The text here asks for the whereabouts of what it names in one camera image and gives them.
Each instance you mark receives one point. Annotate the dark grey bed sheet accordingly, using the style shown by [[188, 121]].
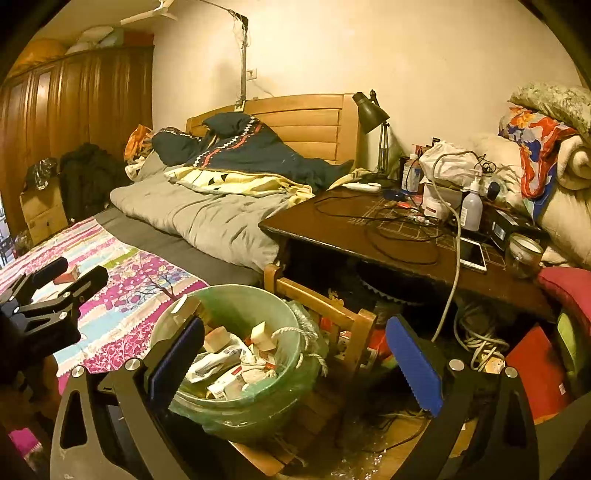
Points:
[[184, 249]]

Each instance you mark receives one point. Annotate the wooden wardrobe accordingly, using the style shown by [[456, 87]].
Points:
[[69, 101]]

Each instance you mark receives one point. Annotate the cream rolled quilt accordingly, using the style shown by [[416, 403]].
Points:
[[568, 203]]

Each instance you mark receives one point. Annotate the yellow patterned blanket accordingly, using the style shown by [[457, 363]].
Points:
[[240, 182]]

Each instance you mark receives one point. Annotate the pink red box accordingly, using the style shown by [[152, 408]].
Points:
[[71, 273]]

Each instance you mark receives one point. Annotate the white plastic bag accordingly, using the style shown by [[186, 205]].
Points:
[[448, 159]]

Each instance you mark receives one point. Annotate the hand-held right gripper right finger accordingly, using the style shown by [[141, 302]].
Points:
[[413, 364]]

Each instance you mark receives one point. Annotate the heap of cartons and tissues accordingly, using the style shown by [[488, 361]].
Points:
[[231, 364]]

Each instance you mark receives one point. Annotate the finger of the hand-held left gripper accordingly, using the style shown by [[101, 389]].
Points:
[[87, 281], [46, 272]]

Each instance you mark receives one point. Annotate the dark wooden table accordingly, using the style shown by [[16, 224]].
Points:
[[323, 230]]

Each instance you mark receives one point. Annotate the white plastic bottle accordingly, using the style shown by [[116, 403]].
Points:
[[412, 173]]

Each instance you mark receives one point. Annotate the glass jar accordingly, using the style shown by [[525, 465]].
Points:
[[524, 251]]

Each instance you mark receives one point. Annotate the pile of black clothes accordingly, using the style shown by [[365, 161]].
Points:
[[90, 175]]

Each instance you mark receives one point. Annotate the white spray bottle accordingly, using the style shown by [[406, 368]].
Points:
[[472, 207]]

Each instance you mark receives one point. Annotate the grey green quilt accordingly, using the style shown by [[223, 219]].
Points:
[[554, 99]]

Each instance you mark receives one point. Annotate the black plastic bag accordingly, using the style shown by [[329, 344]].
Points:
[[41, 170]]

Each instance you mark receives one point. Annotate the orange bag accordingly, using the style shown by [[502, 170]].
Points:
[[138, 141]]

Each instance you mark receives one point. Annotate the bin with green bag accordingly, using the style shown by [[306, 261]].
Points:
[[258, 406]]

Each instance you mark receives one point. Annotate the white bags on wardrobe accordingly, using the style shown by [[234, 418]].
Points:
[[101, 37]]

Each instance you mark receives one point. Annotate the white box with red label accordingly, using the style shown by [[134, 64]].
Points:
[[434, 205]]

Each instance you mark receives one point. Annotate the wooden headboard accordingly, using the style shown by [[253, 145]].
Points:
[[314, 120]]

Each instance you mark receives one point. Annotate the light wooden chair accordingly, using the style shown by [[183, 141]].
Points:
[[351, 332]]

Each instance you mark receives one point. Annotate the dark green desk lamp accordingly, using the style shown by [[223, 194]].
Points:
[[374, 120]]

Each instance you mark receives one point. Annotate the white remote control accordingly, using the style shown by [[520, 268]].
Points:
[[362, 186]]

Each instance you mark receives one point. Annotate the red cushion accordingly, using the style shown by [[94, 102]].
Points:
[[568, 286]]

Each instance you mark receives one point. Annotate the colourful floral blanket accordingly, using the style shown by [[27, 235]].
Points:
[[535, 143]]

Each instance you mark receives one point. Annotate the pink cloth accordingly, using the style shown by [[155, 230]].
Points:
[[22, 441]]

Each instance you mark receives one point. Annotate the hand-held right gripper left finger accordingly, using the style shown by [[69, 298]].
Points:
[[178, 364]]

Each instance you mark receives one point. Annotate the black device box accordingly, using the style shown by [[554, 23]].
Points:
[[508, 226]]

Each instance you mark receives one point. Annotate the cardboard box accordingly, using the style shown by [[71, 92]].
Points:
[[44, 207]]

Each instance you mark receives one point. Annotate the metal pole stand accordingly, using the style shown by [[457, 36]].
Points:
[[242, 60]]

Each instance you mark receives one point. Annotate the white smartphone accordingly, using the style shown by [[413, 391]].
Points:
[[473, 254]]

